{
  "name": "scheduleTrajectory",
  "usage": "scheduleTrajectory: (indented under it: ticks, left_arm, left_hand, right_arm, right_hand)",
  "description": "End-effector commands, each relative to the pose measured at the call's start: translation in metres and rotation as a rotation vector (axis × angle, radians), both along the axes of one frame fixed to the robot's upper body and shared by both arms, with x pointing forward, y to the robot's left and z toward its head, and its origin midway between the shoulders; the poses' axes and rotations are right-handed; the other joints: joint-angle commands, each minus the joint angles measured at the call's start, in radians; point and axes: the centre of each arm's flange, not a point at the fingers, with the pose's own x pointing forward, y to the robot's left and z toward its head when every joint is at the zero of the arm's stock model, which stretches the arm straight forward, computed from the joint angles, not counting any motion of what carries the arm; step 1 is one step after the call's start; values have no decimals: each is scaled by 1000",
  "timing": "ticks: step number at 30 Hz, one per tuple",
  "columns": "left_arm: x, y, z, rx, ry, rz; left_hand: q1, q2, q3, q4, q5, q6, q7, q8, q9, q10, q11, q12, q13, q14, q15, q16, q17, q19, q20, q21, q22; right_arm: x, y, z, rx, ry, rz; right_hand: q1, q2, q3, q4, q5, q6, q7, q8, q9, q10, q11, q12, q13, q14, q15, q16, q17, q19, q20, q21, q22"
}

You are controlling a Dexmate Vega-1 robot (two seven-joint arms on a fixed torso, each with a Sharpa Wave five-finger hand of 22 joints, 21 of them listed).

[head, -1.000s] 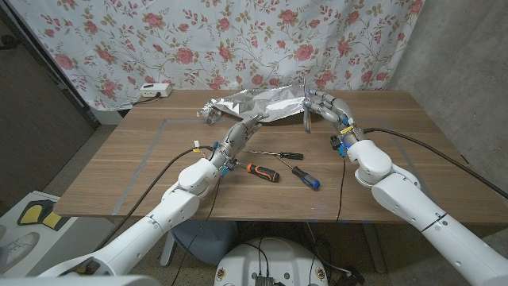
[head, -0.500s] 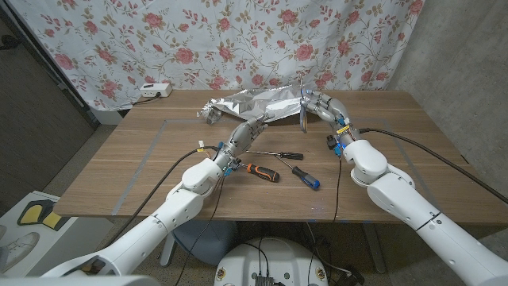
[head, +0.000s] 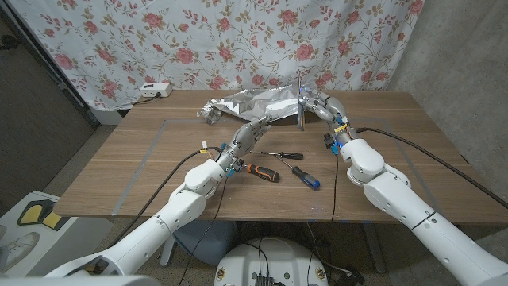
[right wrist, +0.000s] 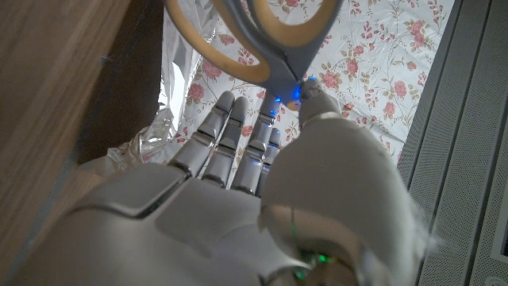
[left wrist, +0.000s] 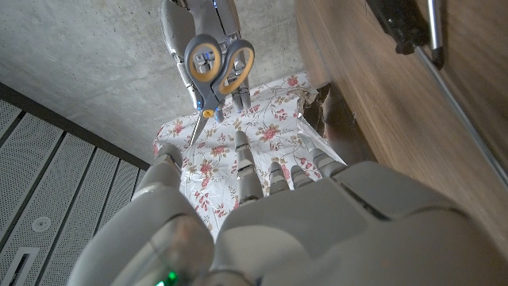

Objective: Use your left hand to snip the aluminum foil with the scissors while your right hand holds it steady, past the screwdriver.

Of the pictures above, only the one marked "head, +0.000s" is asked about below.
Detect aluminum foil sheet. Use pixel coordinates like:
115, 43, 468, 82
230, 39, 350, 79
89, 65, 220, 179
197, 83, 318, 125

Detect grey orange handled scissors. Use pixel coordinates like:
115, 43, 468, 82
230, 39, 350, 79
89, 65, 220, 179
295, 69, 306, 132

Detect grey table leg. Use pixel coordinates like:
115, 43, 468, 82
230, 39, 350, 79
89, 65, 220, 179
363, 222, 387, 274
159, 234, 178, 267

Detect floral backdrop cloth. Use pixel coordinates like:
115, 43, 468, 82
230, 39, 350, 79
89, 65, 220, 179
7, 0, 425, 112

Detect grey-blue round stool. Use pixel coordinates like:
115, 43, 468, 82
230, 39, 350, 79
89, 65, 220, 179
172, 219, 239, 266

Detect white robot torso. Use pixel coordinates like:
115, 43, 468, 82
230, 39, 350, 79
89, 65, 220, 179
214, 237, 329, 286

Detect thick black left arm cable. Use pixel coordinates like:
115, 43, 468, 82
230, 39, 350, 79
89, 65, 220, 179
106, 145, 223, 249

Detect blue black screwdriver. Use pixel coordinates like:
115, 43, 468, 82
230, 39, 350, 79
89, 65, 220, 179
274, 154, 321, 191

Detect white power strip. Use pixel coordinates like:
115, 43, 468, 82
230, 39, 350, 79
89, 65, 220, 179
139, 82, 173, 99

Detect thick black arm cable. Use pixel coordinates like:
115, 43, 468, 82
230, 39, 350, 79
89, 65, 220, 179
106, 145, 223, 249
355, 126, 508, 210

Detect black power strip cord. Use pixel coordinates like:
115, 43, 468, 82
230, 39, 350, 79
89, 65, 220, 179
133, 93, 162, 106

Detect orange black screwdriver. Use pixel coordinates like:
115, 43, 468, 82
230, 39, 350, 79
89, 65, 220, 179
244, 162, 281, 184

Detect black power adapter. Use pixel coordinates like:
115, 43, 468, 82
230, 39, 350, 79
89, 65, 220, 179
335, 265, 366, 286

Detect white floor mat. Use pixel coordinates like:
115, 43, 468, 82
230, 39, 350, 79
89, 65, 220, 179
0, 190, 114, 279

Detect black backdrop stand pole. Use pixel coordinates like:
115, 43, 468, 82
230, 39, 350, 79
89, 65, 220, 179
0, 6, 100, 128

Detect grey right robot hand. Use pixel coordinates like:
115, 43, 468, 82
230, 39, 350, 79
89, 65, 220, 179
297, 87, 357, 146

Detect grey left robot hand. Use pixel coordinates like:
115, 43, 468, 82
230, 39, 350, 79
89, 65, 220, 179
216, 113, 275, 172

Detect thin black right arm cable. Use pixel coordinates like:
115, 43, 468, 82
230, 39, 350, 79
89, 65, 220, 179
330, 153, 339, 222

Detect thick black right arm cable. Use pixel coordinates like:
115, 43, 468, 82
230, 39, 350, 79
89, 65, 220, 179
355, 126, 508, 210

